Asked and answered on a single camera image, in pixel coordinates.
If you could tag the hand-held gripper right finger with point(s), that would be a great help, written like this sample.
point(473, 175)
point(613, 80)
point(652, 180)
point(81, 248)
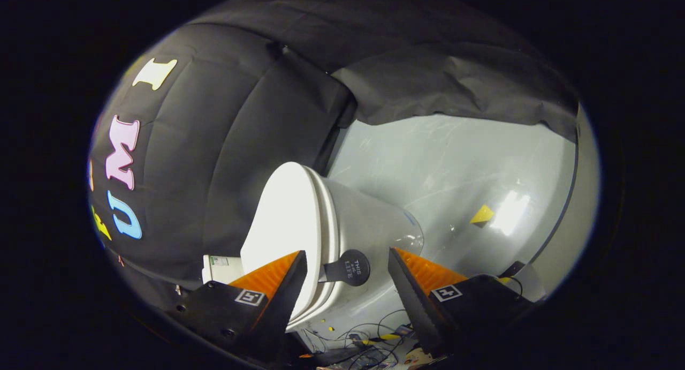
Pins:
point(417, 311)

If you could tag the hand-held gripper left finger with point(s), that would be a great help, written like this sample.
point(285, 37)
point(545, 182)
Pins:
point(283, 306)

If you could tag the black round lid lifter tab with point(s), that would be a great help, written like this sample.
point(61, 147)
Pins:
point(350, 268)

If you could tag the white box green label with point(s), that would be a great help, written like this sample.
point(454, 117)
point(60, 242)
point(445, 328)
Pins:
point(219, 268)

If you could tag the yellow floor sticker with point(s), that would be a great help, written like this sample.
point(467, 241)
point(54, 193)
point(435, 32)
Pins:
point(481, 214)

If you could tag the black backdrop cloth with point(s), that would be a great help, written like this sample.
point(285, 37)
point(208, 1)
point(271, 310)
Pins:
point(225, 123)

